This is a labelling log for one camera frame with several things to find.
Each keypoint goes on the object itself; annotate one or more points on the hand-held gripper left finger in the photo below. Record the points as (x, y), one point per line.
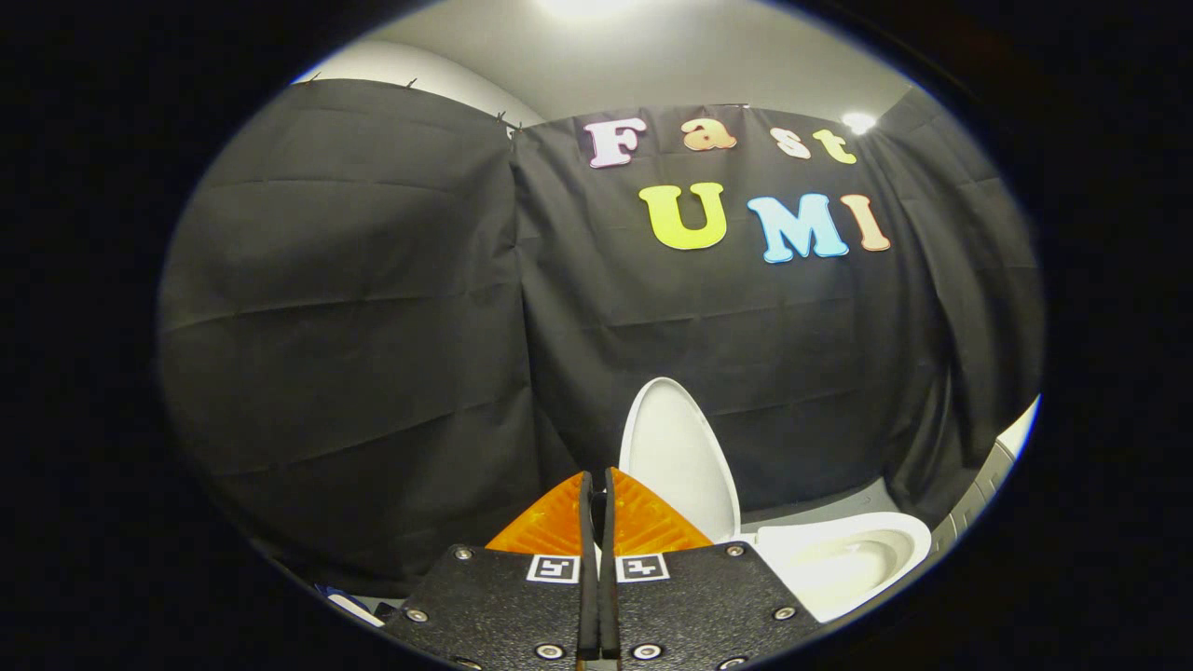
(503, 606)

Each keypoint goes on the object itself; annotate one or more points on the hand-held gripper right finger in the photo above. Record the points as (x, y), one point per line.
(699, 606)

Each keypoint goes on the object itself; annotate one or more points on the white toilet lid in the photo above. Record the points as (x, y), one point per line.
(676, 457)

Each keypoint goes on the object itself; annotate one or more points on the white toilet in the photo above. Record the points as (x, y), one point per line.
(839, 564)

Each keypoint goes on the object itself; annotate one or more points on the black backdrop cloth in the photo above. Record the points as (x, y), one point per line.
(373, 354)

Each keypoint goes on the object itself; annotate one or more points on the white drawer cabinet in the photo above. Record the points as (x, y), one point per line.
(988, 485)

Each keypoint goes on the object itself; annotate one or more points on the small ceiling light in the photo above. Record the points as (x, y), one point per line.
(858, 122)

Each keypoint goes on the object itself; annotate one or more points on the large ceiling light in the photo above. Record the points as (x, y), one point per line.
(587, 6)

